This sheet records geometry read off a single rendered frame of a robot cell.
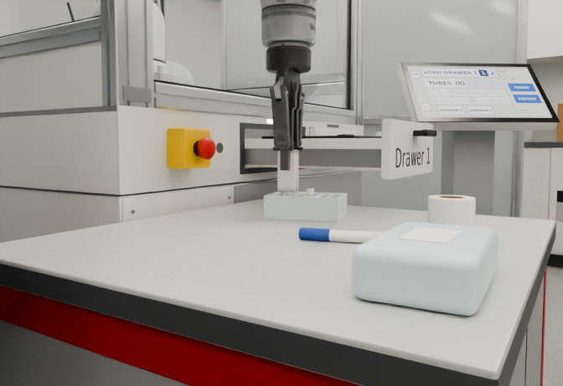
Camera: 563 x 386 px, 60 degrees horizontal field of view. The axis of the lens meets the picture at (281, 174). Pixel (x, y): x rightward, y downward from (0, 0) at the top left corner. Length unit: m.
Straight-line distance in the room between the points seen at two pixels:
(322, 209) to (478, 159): 1.26
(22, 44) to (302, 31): 0.54
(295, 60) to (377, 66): 2.18
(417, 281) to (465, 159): 1.59
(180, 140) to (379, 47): 2.21
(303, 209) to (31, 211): 0.53
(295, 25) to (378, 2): 2.25
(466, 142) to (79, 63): 1.44
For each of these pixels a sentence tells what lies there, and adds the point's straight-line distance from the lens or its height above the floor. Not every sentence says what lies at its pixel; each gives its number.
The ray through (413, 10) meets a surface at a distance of 2.93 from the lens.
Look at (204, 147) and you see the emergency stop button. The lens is 0.86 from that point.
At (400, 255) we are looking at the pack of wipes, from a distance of 0.38.
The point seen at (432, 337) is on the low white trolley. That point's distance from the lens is 0.34.
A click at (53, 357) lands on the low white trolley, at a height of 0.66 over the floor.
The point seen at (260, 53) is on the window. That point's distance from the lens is 1.18.
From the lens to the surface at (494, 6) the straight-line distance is 2.79.
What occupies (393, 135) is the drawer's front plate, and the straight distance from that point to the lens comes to 0.92.
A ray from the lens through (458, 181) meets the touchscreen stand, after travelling 1.95.
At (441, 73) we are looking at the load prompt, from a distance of 1.99.
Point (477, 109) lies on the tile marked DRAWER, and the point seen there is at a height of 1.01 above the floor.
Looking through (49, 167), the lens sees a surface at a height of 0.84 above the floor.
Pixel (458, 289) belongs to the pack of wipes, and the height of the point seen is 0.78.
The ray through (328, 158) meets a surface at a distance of 0.97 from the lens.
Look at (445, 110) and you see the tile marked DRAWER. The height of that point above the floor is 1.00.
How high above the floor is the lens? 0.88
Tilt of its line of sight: 4 degrees down
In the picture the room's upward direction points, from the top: straight up
